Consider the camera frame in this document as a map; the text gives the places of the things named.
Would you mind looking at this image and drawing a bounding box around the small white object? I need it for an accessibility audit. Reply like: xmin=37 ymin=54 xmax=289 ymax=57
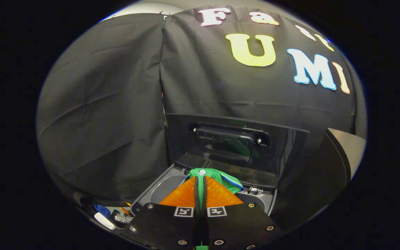
xmin=94 ymin=212 xmax=117 ymax=231

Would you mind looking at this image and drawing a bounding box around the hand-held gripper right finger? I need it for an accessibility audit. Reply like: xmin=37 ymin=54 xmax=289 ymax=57
xmin=200 ymin=175 xmax=284 ymax=250

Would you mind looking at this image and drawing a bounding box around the blue cloth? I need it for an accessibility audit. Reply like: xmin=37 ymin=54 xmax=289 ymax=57
xmin=94 ymin=204 xmax=112 ymax=219

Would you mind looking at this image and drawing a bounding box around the black washing machine lid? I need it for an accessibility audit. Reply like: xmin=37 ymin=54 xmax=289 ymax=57
xmin=165 ymin=113 xmax=310 ymax=190

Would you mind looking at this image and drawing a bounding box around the black backdrop cloth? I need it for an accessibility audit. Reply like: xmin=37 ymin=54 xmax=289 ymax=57
xmin=160 ymin=5 xmax=357 ymax=135
xmin=36 ymin=13 xmax=170 ymax=209

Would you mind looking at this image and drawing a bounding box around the green polo shirt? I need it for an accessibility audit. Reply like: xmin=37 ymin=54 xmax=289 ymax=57
xmin=186 ymin=168 xmax=245 ymax=250

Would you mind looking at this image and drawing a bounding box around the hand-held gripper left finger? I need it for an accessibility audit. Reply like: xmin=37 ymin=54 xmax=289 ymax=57
xmin=118 ymin=175 xmax=200 ymax=250

